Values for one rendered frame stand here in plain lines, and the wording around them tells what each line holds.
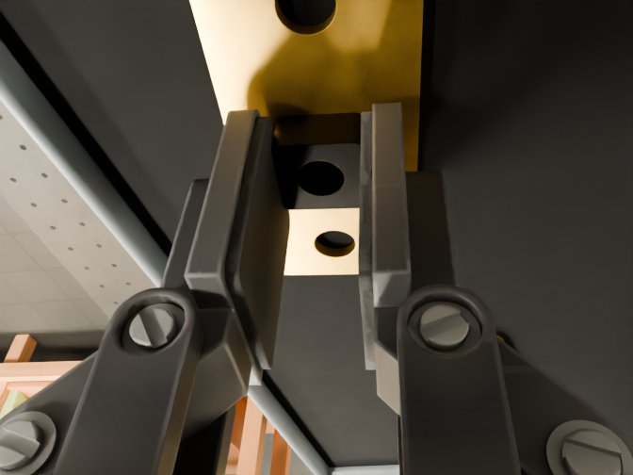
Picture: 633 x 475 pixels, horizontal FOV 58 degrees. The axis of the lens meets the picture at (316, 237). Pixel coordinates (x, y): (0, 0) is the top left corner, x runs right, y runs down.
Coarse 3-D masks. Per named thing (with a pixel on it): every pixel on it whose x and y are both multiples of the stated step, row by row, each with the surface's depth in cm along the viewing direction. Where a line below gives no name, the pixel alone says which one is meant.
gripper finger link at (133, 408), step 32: (160, 288) 8; (128, 320) 8; (160, 320) 8; (192, 320) 8; (128, 352) 7; (160, 352) 7; (192, 352) 8; (96, 384) 7; (128, 384) 7; (160, 384) 7; (192, 384) 8; (96, 416) 7; (128, 416) 7; (160, 416) 7; (224, 416) 9; (64, 448) 7; (96, 448) 7; (128, 448) 7; (160, 448) 6; (192, 448) 9; (224, 448) 9
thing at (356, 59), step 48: (192, 0) 9; (240, 0) 9; (336, 0) 9; (384, 0) 9; (240, 48) 10; (288, 48) 10; (336, 48) 10; (384, 48) 10; (240, 96) 11; (288, 96) 11; (336, 96) 11; (384, 96) 11; (288, 144) 10; (336, 144) 10; (288, 192) 11; (336, 192) 11; (288, 240) 14
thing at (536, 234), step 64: (0, 0) 10; (64, 0) 10; (128, 0) 10; (320, 0) 10; (448, 0) 9; (512, 0) 9; (576, 0) 9; (64, 64) 11; (128, 64) 11; (192, 64) 11; (448, 64) 10; (512, 64) 10; (576, 64) 10; (128, 128) 12; (192, 128) 12; (448, 128) 11; (512, 128) 11; (576, 128) 11; (128, 192) 13; (448, 192) 13; (512, 192) 13; (576, 192) 12; (512, 256) 14; (576, 256) 14; (320, 320) 17; (512, 320) 16; (576, 320) 16; (320, 384) 20; (576, 384) 19; (320, 448) 25; (384, 448) 24
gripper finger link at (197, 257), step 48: (240, 144) 10; (192, 192) 10; (240, 192) 9; (192, 240) 9; (240, 240) 8; (192, 288) 8; (240, 288) 8; (240, 336) 9; (240, 384) 9; (0, 432) 7; (48, 432) 7; (192, 432) 9
